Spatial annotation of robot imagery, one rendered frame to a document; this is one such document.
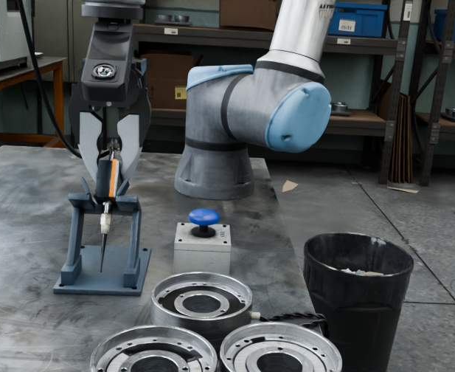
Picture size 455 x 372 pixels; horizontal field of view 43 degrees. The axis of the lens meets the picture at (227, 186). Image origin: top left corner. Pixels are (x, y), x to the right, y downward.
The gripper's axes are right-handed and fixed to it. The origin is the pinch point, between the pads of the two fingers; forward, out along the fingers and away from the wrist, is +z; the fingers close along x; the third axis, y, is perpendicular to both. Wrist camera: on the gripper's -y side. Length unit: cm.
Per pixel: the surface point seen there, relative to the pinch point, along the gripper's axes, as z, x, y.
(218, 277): 8.0, -13.7, -10.8
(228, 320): 8.1, -14.5, -19.9
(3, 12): -14, 78, 193
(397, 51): -1, -137, 318
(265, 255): 11.8, -20.7, 4.5
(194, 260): 9.6, -10.9, -3.2
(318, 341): 8.3, -22.7, -22.7
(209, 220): 4.8, -12.6, -1.5
